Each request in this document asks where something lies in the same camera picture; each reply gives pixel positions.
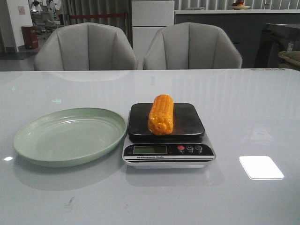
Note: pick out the orange corn cob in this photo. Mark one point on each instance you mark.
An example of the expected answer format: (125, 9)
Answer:
(160, 120)

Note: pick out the grey armchair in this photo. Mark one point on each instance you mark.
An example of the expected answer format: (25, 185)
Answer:
(86, 46)
(191, 45)

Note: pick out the dark grey counter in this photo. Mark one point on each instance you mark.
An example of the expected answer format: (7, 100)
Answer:
(244, 27)

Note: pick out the fruit bowl on counter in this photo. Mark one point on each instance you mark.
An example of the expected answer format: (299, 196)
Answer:
(239, 5)

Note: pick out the digital kitchen scale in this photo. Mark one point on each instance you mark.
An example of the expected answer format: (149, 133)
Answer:
(187, 146)

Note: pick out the red bin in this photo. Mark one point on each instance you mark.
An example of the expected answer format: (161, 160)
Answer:
(29, 37)

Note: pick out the beige cushion at right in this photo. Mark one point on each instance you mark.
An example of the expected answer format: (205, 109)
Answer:
(289, 59)

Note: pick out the grey left armchair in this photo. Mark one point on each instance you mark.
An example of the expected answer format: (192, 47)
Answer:
(86, 46)

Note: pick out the white cabinet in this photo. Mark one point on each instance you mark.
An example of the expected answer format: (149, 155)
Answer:
(148, 16)

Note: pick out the light green plate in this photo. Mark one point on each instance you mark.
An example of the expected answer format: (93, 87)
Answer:
(70, 137)

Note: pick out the grey right armchair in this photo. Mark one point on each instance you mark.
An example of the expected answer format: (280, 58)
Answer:
(191, 45)

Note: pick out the dark appliance at right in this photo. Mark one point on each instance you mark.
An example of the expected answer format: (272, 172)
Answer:
(276, 38)

